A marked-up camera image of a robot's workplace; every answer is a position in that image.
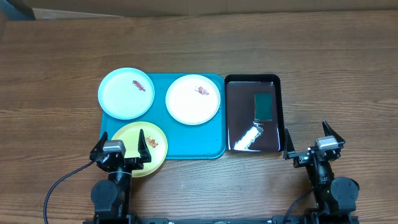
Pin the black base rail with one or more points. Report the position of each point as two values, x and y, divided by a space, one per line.
274 220

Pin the brown cardboard backdrop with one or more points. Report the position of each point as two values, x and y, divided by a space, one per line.
206 7

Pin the teal plastic tray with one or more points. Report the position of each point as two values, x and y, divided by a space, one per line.
204 141

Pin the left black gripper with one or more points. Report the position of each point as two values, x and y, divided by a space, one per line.
135 163

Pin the white pink plate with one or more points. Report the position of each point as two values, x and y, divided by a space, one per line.
193 99

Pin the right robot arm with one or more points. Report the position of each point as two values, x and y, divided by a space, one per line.
335 196

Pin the green sponge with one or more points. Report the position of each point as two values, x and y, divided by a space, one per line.
263 106

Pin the black water tray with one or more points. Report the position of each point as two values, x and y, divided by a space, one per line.
243 132

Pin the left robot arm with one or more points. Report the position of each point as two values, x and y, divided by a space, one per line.
111 197

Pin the light blue plate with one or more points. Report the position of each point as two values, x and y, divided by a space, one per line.
126 93

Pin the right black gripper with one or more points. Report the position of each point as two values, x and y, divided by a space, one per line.
302 157

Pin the yellow plate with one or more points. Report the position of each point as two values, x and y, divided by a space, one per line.
155 140

